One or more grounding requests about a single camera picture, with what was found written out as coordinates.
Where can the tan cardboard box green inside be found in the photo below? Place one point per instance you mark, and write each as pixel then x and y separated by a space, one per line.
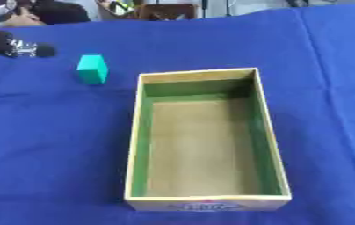
pixel 202 152

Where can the person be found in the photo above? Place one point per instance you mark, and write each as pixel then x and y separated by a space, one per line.
pixel 58 13

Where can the teal rectangular block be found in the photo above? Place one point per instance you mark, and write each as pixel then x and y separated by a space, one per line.
pixel 90 71

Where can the brown chair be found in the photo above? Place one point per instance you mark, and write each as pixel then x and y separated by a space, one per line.
pixel 164 12

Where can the black tripod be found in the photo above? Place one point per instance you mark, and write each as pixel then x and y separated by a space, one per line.
pixel 204 8

